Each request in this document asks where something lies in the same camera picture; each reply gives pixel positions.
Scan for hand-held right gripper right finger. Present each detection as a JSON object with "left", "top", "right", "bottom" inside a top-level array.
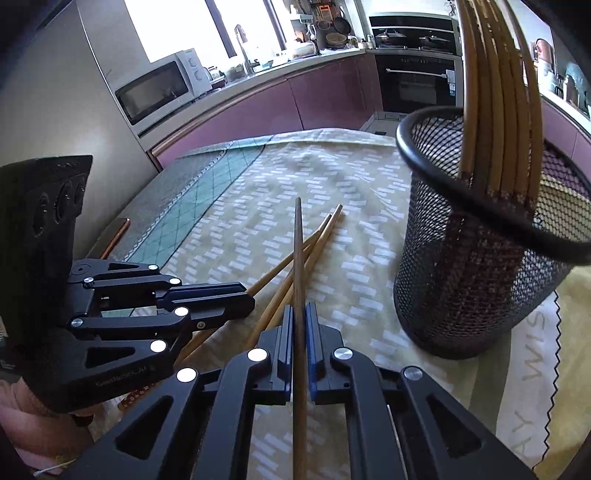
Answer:
[{"left": 305, "top": 302, "right": 539, "bottom": 480}]

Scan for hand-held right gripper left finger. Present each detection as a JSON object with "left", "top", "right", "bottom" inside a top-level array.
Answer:
[{"left": 60, "top": 305, "right": 296, "bottom": 480}]

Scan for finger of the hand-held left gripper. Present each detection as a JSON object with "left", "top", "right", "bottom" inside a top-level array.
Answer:
[
  {"left": 55, "top": 292, "right": 256, "bottom": 414},
  {"left": 67, "top": 258, "right": 249, "bottom": 305}
]

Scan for light single chopstick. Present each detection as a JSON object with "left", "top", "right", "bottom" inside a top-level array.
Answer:
[
  {"left": 117, "top": 227, "right": 325, "bottom": 411},
  {"left": 244, "top": 213, "right": 333, "bottom": 350},
  {"left": 259, "top": 204, "right": 345, "bottom": 333}
]

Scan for black mesh holder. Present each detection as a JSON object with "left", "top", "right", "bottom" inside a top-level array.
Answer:
[{"left": 393, "top": 105, "right": 591, "bottom": 361}]

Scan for person's left hand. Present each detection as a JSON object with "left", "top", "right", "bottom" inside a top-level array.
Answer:
[{"left": 0, "top": 381, "right": 95, "bottom": 469}]

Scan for orange-edged smartphone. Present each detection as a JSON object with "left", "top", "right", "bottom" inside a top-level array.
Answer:
[{"left": 99, "top": 217, "right": 132, "bottom": 259}]

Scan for grey teal quilted runner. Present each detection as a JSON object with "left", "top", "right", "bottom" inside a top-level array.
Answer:
[{"left": 99, "top": 138, "right": 269, "bottom": 264}]

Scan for beige patterned tablecloth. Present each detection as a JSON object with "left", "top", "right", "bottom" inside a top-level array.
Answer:
[{"left": 88, "top": 128, "right": 513, "bottom": 480}]

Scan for grey refrigerator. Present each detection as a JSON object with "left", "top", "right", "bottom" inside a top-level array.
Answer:
[{"left": 0, "top": 0, "right": 160, "bottom": 259}]

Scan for white microwave oven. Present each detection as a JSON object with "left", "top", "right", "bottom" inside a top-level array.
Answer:
[{"left": 115, "top": 47, "right": 213, "bottom": 126}]

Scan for long pink base cabinets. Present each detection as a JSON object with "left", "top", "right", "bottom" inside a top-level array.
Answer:
[{"left": 148, "top": 53, "right": 384, "bottom": 169}]

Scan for white printed cloth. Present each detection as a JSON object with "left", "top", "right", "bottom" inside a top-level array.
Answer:
[{"left": 496, "top": 286, "right": 561, "bottom": 480}]

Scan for kitchen window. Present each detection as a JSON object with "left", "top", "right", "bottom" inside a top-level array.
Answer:
[{"left": 124, "top": 0, "right": 301, "bottom": 63}]

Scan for steel kitchen faucet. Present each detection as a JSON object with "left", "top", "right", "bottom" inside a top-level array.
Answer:
[{"left": 235, "top": 24, "right": 252, "bottom": 75}]

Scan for yellow towel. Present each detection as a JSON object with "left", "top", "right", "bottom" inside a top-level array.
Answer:
[{"left": 540, "top": 268, "right": 591, "bottom": 467}]

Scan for black built-in oven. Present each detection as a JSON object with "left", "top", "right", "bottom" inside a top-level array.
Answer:
[{"left": 374, "top": 53, "right": 462, "bottom": 114}]

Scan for black lidded pot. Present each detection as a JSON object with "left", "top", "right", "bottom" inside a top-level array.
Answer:
[
  {"left": 375, "top": 28, "right": 407, "bottom": 47},
  {"left": 418, "top": 31, "right": 451, "bottom": 49}
]

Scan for pink base cabinets with gap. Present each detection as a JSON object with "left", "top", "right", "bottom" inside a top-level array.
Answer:
[{"left": 540, "top": 99, "right": 591, "bottom": 162}]

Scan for black range hood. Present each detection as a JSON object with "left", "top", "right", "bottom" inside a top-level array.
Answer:
[{"left": 368, "top": 13, "right": 462, "bottom": 54}]

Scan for teal kitchen appliance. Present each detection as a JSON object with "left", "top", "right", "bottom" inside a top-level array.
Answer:
[{"left": 566, "top": 62, "right": 591, "bottom": 107}]

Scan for thin white cable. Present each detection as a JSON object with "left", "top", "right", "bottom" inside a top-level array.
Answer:
[{"left": 31, "top": 455, "right": 81, "bottom": 477}]

